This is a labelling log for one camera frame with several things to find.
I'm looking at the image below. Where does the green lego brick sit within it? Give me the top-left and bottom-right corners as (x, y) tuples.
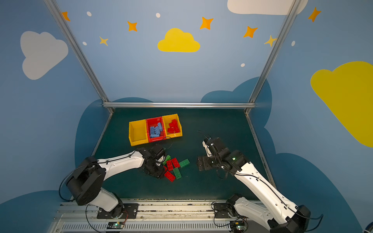
(179, 159), (190, 168)
(173, 168), (182, 180)
(163, 155), (171, 165)

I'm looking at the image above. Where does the green circuit board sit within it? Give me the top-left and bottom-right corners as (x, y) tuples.
(106, 222), (125, 230)
(229, 220), (248, 233)

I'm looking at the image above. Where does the aluminium frame post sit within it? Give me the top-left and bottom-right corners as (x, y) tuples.
(244, 0), (302, 117)
(44, 0), (109, 104)

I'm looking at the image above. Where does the right green circuit board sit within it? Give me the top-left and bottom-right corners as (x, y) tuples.
(229, 220), (248, 233)

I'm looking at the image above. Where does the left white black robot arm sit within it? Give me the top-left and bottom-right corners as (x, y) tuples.
(65, 144), (166, 219)

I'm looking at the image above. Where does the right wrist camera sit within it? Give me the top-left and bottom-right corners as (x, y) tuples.
(202, 141), (212, 157)

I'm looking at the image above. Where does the left green circuit board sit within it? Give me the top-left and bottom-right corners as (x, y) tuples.
(106, 222), (125, 230)

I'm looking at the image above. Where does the aluminium frame back bar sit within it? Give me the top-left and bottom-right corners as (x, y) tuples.
(103, 102), (255, 109)

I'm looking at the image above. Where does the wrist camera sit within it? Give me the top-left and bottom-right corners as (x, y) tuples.
(156, 153), (167, 164)
(202, 141), (212, 157)

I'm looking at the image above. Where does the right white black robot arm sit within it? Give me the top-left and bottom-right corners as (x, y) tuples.
(197, 137), (310, 233)

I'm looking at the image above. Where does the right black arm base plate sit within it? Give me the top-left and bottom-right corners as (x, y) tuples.
(211, 202), (237, 218)

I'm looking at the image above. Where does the aluminium frame right post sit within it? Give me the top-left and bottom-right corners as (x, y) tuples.
(244, 0), (302, 117)

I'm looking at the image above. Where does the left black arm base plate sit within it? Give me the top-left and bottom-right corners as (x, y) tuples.
(97, 203), (139, 219)

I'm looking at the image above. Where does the left yellow plastic bin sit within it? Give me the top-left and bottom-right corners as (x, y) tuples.
(129, 119), (149, 147)

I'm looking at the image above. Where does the yellow plastic bin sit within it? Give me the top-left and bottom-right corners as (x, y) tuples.
(129, 119), (149, 147)
(162, 114), (183, 138)

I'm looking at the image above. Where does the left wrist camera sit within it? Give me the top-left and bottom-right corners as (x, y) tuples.
(156, 153), (167, 164)

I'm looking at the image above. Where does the red plastic bin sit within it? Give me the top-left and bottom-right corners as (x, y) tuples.
(146, 117), (166, 143)

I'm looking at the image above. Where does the aluminium frame left post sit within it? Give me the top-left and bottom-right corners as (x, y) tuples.
(44, 0), (109, 104)

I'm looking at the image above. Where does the right yellow plastic bin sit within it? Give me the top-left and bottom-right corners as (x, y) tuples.
(162, 114), (183, 138)

